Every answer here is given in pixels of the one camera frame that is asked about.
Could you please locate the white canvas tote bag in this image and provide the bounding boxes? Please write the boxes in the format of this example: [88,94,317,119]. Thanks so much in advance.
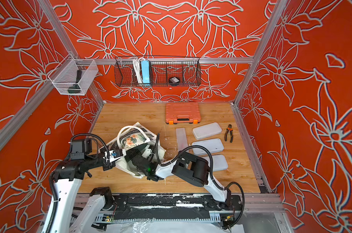
[107,122,166,179]

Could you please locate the translucent plastic pencil box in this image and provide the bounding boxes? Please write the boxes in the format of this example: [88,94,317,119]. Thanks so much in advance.
[176,128,189,151]

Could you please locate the grey pencil case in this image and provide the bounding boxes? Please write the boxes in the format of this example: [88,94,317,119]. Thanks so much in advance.
[192,138,224,156]
[192,122,222,140]
[212,154,228,172]

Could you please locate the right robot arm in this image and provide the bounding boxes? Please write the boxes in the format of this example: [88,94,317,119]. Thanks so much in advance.
[125,135,245,230]

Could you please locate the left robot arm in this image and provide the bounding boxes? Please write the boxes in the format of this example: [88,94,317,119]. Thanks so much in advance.
[41,133,126,233]

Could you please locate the orange plastic tool case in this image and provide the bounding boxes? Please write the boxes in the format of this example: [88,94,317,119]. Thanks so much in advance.
[165,102,202,125]

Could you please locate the dark green flashlight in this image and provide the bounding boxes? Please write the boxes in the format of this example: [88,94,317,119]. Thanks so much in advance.
[68,70,82,94]

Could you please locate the orange black pliers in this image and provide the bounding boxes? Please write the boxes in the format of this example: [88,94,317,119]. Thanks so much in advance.
[224,124,234,143]

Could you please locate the small black round device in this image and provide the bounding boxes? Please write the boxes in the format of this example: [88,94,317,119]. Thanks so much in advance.
[169,77,180,86]

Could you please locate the light blue box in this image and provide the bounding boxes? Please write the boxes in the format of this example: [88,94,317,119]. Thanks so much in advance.
[141,60,150,85]

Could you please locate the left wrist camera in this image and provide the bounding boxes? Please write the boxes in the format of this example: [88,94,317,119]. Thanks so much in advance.
[109,149,126,162]

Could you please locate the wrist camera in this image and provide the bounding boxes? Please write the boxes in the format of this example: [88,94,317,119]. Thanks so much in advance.
[142,148,153,160]
[109,149,126,162]

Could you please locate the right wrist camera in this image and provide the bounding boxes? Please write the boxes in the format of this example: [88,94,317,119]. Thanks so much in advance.
[142,148,153,160]

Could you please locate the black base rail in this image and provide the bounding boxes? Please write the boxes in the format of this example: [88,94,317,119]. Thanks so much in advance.
[94,193,242,224]

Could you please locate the clear acrylic wall box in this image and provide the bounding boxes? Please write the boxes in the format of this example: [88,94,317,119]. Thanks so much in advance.
[48,54,98,96]

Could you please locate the white coiled cable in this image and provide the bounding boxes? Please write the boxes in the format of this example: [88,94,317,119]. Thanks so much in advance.
[133,57,143,85]

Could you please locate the black wire wall basket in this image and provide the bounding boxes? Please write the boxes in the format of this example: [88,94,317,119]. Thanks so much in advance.
[114,56,202,87]

